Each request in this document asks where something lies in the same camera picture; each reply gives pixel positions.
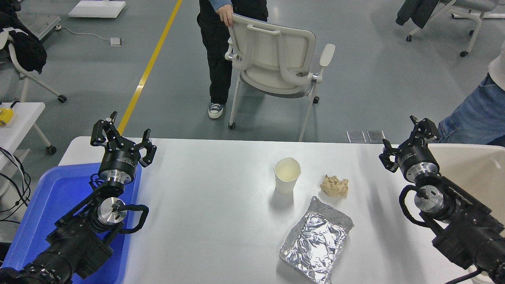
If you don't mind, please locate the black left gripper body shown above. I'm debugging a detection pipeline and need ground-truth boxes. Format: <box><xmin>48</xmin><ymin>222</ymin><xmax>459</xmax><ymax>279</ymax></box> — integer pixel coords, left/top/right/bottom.
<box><xmin>99</xmin><ymin>146</ymin><xmax>142</xmax><ymax>177</ymax></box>

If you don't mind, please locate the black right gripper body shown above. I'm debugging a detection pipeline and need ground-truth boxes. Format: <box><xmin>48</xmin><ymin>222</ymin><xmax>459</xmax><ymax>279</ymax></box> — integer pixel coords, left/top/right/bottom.
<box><xmin>396</xmin><ymin>144</ymin><xmax>440</xmax><ymax>175</ymax></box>

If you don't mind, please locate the white paper cup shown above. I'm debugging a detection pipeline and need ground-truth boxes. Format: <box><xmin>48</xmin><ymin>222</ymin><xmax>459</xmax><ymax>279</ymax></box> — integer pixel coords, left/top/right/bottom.
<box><xmin>274</xmin><ymin>157</ymin><xmax>301</xmax><ymax>196</ymax></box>

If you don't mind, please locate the white office chair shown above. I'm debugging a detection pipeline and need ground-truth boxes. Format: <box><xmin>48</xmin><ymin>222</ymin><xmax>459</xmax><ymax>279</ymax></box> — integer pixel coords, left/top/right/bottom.
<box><xmin>225</xmin><ymin>13</ymin><xmax>336</xmax><ymax>142</ymax></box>

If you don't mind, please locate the crumpled tan paper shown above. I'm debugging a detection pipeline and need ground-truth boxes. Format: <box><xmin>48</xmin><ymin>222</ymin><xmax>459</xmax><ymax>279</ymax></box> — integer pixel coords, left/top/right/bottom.
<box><xmin>320</xmin><ymin>174</ymin><xmax>350</xmax><ymax>198</ymax></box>

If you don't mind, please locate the person's right hand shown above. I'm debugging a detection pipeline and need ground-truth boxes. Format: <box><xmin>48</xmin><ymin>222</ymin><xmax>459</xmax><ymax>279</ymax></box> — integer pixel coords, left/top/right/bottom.
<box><xmin>216</xmin><ymin>6</ymin><xmax>234</xmax><ymax>27</ymax></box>

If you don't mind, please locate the person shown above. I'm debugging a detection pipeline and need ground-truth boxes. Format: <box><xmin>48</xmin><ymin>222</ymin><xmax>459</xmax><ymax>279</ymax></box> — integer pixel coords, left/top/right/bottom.
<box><xmin>436</xmin><ymin>41</ymin><xmax>505</xmax><ymax>147</ymax></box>
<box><xmin>196</xmin><ymin>0</ymin><xmax>269</xmax><ymax>119</ymax></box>

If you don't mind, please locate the large pale bin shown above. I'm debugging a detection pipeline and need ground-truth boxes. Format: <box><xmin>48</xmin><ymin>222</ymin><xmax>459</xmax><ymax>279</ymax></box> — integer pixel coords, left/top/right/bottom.
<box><xmin>428</xmin><ymin>143</ymin><xmax>505</xmax><ymax>284</ymax></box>

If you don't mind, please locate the blue plastic tray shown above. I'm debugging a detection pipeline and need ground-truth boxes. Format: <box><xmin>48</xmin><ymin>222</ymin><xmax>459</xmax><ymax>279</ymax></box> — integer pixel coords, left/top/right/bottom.
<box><xmin>2</xmin><ymin>163</ymin><xmax>142</xmax><ymax>284</ymax></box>

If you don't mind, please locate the white side table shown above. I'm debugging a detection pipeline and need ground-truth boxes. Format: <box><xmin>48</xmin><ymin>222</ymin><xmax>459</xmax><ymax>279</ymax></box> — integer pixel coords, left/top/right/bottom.
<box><xmin>0</xmin><ymin>102</ymin><xmax>57</xmax><ymax>174</ymax></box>

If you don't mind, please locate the white wheeled chair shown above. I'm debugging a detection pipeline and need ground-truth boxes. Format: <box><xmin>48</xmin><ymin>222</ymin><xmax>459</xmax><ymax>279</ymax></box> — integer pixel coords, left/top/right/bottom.
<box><xmin>0</xmin><ymin>28</ymin><xmax>67</xmax><ymax>104</ymax></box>

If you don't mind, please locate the silver foil tray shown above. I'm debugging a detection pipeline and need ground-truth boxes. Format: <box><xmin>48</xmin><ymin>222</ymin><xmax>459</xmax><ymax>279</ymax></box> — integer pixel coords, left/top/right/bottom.
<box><xmin>279</xmin><ymin>196</ymin><xmax>354</xmax><ymax>284</ymax></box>

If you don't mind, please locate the black jacket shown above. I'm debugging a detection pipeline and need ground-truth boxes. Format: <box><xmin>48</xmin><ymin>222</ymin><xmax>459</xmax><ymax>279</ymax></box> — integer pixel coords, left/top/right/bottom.
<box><xmin>396</xmin><ymin>0</ymin><xmax>439</xmax><ymax>29</ymax></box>
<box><xmin>0</xmin><ymin>0</ymin><xmax>48</xmax><ymax>75</ymax></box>

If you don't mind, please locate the white flat platform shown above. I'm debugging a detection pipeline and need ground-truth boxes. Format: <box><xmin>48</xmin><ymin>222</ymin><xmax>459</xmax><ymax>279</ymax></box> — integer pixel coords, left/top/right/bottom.
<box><xmin>68</xmin><ymin>0</ymin><xmax>127</xmax><ymax>19</ymax></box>

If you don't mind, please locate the grey metal floor platform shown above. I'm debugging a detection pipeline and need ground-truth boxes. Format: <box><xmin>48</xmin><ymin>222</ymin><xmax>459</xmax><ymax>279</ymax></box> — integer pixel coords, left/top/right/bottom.
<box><xmin>16</xmin><ymin>15</ymin><xmax>62</xmax><ymax>40</ymax></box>

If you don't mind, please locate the white table foot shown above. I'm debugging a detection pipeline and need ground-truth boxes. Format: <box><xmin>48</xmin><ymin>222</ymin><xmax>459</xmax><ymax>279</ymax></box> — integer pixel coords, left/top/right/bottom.
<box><xmin>451</xmin><ymin>12</ymin><xmax>505</xmax><ymax>20</ymax></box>

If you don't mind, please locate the white chair with grey seat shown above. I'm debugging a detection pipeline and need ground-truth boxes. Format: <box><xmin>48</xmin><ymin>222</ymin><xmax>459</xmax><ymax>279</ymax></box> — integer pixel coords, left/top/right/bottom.
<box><xmin>406</xmin><ymin>0</ymin><xmax>505</xmax><ymax>58</ymax></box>

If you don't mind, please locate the white floor socket with cable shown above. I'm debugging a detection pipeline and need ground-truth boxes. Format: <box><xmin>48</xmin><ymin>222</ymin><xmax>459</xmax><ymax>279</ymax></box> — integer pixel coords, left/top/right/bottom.
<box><xmin>55</xmin><ymin>24</ymin><xmax>123</xmax><ymax>47</ymax></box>

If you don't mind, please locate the black cable bundle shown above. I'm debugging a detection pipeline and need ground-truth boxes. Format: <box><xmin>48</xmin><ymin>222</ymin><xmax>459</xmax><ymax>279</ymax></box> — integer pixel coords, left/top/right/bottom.
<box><xmin>0</xmin><ymin>147</ymin><xmax>31</xmax><ymax>225</ymax></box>

